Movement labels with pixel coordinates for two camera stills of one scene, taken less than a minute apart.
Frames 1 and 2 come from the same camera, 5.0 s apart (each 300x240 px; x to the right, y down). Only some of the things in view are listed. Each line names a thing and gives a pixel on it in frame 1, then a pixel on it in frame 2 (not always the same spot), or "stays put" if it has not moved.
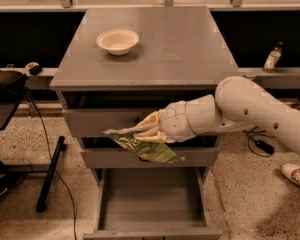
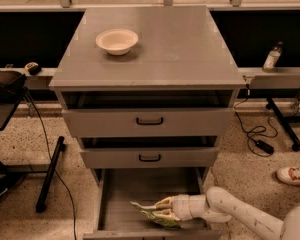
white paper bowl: (118, 41) stays put
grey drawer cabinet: (121, 63) stays put
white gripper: (174, 122) -> (181, 207)
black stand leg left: (42, 203) stays put
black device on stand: (7, 86) stays put
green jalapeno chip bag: (147, 150) -> (148, 210)
